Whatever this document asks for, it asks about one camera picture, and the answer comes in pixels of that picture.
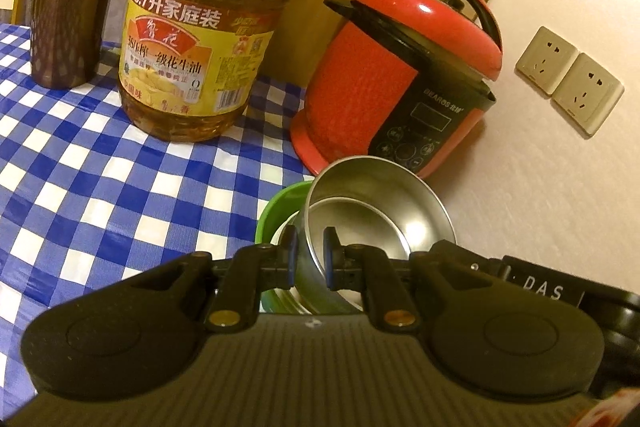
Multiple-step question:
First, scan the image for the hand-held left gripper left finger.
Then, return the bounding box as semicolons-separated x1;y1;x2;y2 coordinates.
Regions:
125;227;300;333

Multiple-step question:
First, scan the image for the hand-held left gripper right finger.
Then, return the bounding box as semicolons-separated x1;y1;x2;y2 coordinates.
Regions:
322;227;493;333

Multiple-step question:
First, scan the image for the green plastic bowl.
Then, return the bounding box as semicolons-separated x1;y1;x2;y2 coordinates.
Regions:
255;181;313;313

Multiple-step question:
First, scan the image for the stainless steel bowl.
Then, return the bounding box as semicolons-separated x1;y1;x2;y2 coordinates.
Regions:
287;156;457;315

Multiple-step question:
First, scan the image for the reddish cloth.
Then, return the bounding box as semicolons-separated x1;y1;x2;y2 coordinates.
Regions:
585;384;640;427

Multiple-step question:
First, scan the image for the red electric rice cooker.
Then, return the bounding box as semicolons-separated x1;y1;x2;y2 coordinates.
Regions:
290;0;503;180

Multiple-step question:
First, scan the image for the blue white checkered tablecloth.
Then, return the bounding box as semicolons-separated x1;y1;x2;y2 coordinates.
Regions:
0;23;313;408

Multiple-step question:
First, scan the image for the large cooking oil bottle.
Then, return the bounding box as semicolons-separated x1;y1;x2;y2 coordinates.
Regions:
118;0;316;142

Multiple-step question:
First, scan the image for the brown metal canister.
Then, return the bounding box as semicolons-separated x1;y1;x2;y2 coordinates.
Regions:
30;0;126;88

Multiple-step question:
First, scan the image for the beige wall socket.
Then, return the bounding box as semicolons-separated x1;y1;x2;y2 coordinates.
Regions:
551;53;625;138
515;26;583;96

